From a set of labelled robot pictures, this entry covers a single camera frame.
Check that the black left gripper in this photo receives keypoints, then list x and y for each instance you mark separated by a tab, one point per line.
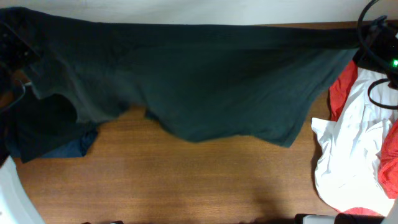
16	50

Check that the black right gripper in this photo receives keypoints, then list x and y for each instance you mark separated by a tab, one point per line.
379	37

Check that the dark green t-shirt white print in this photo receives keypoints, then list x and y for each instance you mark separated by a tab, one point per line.
200	82

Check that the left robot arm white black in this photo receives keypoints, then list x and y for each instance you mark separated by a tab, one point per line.
16	206

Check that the folded black garment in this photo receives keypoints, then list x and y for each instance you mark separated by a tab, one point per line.
54	113

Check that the folded navy blue garment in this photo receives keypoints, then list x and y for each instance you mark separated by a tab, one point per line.
30	143

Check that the red t-shirt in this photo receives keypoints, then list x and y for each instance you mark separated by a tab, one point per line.
387	174

